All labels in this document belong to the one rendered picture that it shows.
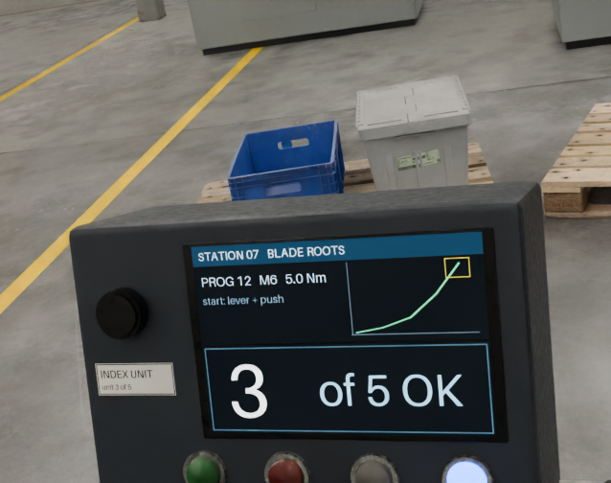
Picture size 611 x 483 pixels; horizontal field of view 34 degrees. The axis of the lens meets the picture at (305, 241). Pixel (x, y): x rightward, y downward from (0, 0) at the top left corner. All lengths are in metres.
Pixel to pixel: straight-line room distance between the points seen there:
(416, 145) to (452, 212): 3.12
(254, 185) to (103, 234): 3.11
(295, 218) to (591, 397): 2.23
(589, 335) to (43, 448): 1.59
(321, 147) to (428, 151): 0.72
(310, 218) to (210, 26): 7.77
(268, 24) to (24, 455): 5.68
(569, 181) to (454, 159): 0.43
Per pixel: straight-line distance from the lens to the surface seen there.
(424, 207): 0.52
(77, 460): 2.88
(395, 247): 0.52
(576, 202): 3.81
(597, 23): 6.43
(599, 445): 2.54
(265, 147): 4.25
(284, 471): 0.56
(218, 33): 8.28
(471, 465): 0.54
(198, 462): 0.58
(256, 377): 0.56
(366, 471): 0.55
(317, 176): 3.65
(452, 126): 3.61
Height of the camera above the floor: 1.43
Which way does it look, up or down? 21 degrees down
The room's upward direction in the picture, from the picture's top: 11 degrees counter-clockwise
